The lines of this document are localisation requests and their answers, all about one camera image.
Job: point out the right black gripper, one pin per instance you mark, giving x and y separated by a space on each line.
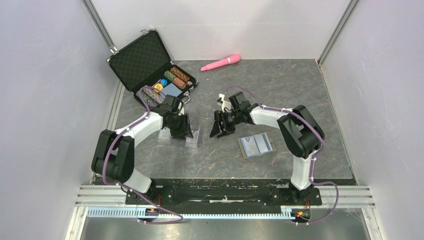
219 129

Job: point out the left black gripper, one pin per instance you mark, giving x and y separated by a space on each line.
185 129

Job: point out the clear acrylic card stand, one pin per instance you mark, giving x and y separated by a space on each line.
192 143

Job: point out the beige leather card holder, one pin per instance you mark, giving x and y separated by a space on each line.
242 150

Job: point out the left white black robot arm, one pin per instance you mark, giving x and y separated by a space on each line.
114 155

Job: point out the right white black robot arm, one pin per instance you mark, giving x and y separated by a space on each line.
302 135

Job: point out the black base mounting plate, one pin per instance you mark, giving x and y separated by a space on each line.
226 195

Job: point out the pink wand massager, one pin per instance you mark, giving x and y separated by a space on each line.
220 63

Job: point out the black poker chip case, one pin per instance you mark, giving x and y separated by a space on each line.
146 70

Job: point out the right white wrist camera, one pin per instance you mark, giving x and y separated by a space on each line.
225 105

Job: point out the aluminium frame rail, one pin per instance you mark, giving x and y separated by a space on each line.
349 197

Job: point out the white slotted cable duct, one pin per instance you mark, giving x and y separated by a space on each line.
144 213

